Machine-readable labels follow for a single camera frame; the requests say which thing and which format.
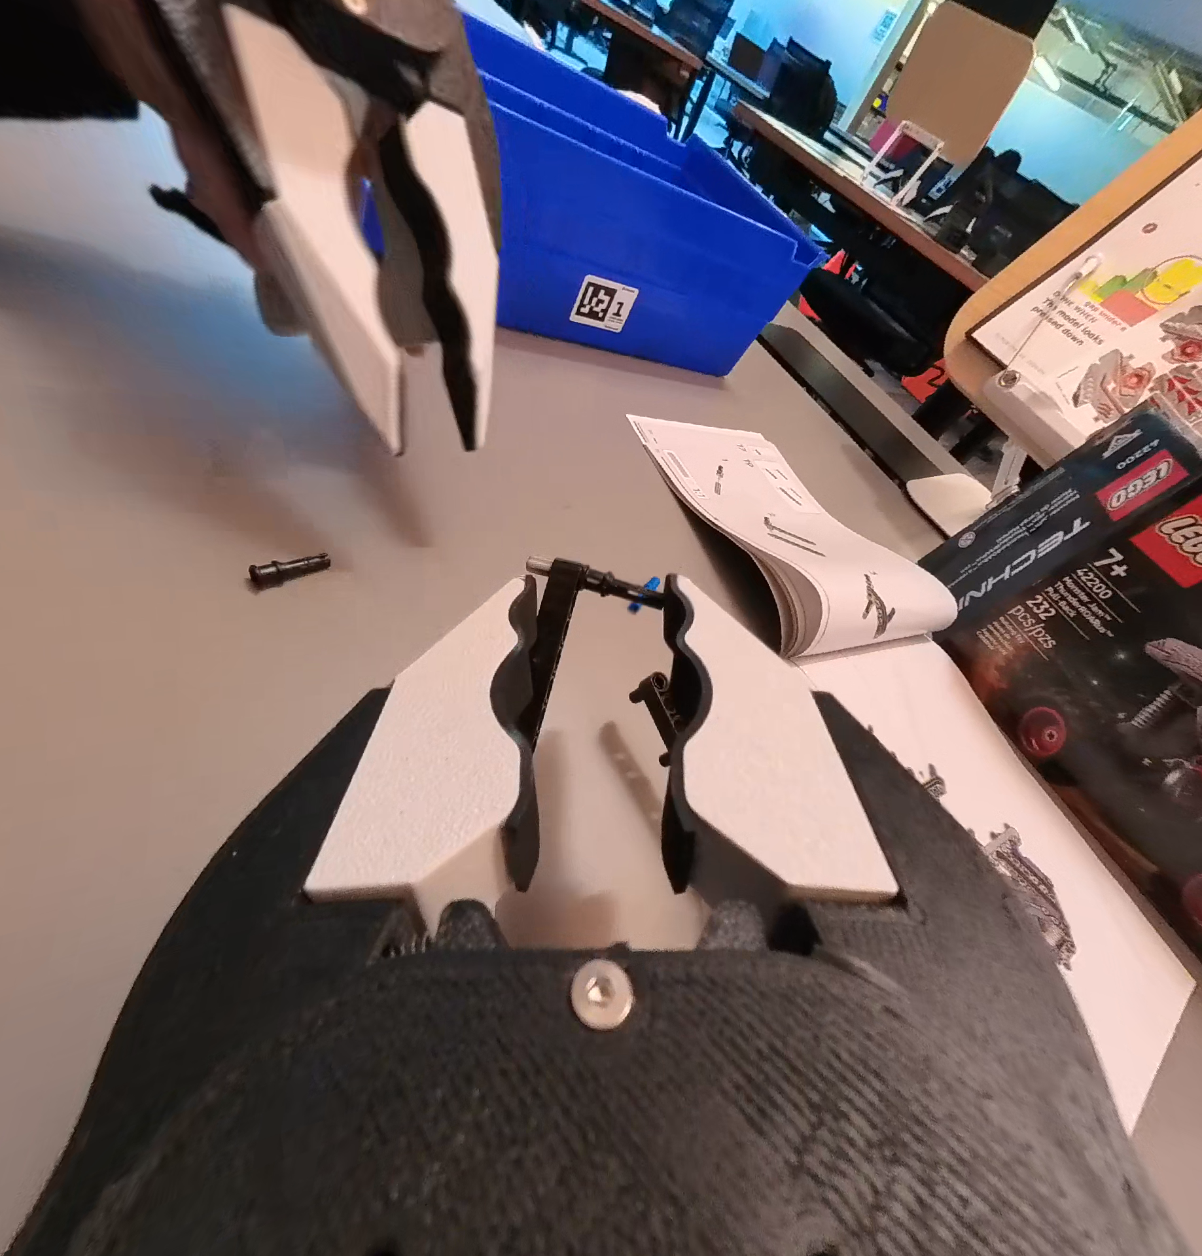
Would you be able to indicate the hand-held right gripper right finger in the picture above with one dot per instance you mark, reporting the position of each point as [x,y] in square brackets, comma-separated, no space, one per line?
[777,785]

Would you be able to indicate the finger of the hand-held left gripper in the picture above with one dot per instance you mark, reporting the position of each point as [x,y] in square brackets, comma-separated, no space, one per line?
[306,177]
[459,245]

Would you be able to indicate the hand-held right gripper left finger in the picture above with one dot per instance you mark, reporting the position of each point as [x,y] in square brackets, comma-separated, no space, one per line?
[424,785]

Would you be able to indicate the black thin toy beam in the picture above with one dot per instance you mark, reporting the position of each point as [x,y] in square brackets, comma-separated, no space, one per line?
[552,648]

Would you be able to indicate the blue connector pin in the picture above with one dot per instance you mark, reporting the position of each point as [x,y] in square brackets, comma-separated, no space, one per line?
[641,594]

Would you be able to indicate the black short connector pin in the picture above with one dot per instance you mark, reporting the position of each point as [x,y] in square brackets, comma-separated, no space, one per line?
[289,569]

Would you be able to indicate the black long axle pin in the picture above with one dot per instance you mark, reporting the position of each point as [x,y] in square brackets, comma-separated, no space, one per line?
[591,580]

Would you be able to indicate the blue storage bin with tag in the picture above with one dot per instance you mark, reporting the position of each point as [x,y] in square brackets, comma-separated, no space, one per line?
[660,255]

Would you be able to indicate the open instruction booklet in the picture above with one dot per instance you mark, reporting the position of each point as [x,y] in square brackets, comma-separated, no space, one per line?
[836,569]

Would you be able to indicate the wooden background table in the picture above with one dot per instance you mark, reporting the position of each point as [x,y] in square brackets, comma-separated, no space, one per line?
[660,39]
[856,187]

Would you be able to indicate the white board stand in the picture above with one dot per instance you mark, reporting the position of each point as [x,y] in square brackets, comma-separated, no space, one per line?
[944,495]

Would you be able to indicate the black toy set box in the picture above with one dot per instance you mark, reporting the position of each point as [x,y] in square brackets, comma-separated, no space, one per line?
[1101,608]

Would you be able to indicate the pink white sign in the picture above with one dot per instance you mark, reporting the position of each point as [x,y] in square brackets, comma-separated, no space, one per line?
[895,147]

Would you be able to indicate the tan panel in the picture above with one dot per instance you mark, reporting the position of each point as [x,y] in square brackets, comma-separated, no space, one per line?
[964,88]

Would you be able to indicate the wooden board with instruction poster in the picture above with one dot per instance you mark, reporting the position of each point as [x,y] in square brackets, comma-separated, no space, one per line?
[1151,294]

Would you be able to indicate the black desk divider rail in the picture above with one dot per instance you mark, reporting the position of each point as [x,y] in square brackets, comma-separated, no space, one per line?
[836,393]

